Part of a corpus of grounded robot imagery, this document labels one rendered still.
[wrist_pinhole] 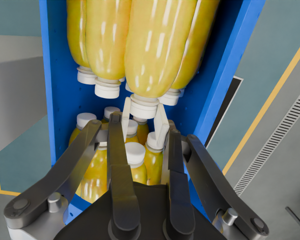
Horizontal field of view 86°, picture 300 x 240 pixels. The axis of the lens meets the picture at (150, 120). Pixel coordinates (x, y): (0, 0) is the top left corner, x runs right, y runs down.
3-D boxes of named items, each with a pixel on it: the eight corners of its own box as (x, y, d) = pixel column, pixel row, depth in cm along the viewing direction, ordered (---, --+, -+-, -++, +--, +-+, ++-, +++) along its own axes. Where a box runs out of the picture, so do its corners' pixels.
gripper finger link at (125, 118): (125, 143, 18) (118, 142, 17) (128, 116, 24) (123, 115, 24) (129, 119, 16) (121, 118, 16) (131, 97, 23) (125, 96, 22)
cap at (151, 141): (147, 137, 35) (149, 131, 35) (164, 142, 35) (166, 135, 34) (144, 147, 32) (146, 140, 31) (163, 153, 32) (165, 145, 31)
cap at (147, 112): (126, 94, 23) (125, 105, 24) (138, 104, 20) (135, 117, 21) (150, 95, 25) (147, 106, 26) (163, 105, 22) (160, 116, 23)
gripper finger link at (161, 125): (163, 125, 17) (169, 125, 17) (157, 102, 23) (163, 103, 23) (156, 147, 18) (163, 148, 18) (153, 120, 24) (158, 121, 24)
